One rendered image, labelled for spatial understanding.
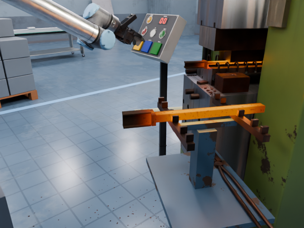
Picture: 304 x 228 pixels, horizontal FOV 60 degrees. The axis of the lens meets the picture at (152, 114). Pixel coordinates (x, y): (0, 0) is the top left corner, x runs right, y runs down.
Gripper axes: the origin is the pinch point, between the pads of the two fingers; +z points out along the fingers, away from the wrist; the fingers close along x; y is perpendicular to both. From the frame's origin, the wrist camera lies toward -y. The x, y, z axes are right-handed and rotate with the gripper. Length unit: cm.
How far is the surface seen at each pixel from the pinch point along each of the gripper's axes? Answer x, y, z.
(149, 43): -7.7, -1.4, 10.2
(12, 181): -65, 132, -15
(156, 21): -12.0, -16.6, 11.0
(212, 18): 49, -13, -4
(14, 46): -253, 44, -13
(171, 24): 4.5, -15.4, 10.9
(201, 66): 46.0, 5.8, 5.6
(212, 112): 83, 25, -20
